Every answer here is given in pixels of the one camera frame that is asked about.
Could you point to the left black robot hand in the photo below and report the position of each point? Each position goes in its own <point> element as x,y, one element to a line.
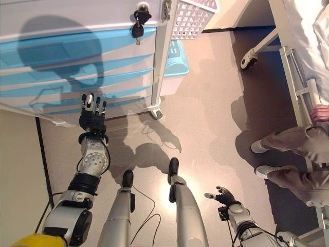
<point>92,121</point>

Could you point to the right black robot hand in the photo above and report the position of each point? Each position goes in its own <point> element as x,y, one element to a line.
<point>226,197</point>

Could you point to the yellow robot shoulder pad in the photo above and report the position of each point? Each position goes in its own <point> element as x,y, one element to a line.
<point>38,240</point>

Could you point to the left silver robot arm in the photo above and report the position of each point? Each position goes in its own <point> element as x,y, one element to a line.
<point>92,159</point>

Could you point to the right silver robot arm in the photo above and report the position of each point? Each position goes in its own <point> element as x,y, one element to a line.
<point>241,213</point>

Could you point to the right silver robot leg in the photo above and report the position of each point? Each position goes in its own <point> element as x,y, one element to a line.
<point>187,205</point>

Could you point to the silver robot leg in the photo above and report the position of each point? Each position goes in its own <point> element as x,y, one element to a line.
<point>118,216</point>
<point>187,205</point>

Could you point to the white plastic tray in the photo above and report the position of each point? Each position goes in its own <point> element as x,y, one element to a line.
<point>133,90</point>

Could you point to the trolley caster wheel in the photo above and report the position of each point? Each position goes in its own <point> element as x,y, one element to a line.
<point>156,113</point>

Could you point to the person in khaki trousers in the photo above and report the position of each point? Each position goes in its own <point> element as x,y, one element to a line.
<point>295,144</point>

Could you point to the left silver robot leg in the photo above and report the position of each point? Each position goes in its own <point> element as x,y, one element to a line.
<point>118,216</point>

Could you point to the white bin with blue lid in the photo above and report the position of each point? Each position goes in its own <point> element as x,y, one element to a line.
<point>177,67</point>

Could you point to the black keys in lock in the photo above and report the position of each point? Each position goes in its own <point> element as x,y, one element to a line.
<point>137,31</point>

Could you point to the white medical trolley cart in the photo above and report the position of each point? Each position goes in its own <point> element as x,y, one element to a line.
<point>77,13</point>

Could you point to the silver trolley latch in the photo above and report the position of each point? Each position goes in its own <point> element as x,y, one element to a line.
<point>166,10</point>

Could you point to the white perforated plastic basket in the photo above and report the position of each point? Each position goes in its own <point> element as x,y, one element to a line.
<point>190,18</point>

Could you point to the white bed mattress sheet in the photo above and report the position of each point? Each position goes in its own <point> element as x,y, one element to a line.
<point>300,25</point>

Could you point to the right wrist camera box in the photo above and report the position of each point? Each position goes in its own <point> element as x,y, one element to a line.
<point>223,213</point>

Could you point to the white hospital bed frame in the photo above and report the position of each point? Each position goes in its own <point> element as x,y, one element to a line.
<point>298,85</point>

